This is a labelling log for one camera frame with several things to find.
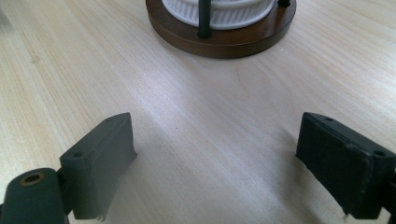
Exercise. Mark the round dark wooden base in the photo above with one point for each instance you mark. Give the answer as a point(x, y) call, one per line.
point(224, 43)

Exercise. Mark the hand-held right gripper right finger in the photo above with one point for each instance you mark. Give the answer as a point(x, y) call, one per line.
point(339, 168)

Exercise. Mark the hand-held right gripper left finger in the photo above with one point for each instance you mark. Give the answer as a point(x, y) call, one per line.
point(93, 168)

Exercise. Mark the stack of paper cups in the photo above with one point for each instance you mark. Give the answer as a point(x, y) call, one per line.
point(236, 18)

